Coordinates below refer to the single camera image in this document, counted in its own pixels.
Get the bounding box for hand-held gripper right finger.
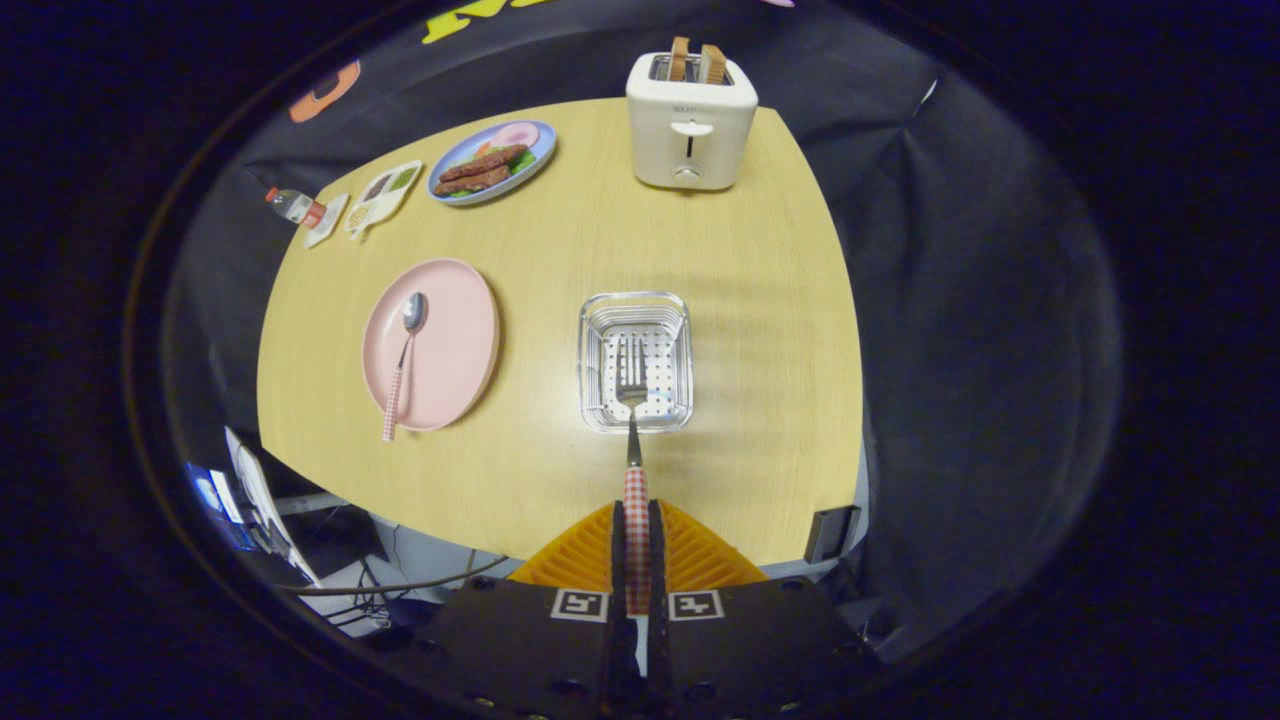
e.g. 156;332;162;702
645;498;881;720

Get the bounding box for white divided dish with beans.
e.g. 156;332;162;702
344;160;424;241

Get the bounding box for white sheets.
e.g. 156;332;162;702
225;428;321;586

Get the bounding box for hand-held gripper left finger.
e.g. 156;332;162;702
385;500;641;720

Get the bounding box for pink plate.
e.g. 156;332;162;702
361;258;501;433

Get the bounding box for grey cable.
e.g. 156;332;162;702
285;555;511;598

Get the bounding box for white square coaster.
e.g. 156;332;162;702
303;192;350;249

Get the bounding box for spoon with checked handle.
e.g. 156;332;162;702
381;291;430;443

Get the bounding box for small black box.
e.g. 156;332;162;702
805;505;861;564

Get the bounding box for blue lit screen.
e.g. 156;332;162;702
185;462;256;551

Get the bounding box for brown meat strip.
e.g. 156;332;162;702
433;165;513;197
438;144;529;183

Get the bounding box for white toaster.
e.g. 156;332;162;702
626;50;759;192

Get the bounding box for blue plate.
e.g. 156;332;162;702
427;120;558;207

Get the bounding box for clear water bottle red label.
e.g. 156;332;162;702
265;186;328;230

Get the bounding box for fork with checked handle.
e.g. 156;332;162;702
615;335;651;616

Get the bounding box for clear perforated basket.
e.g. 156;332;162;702
577;291;695;434

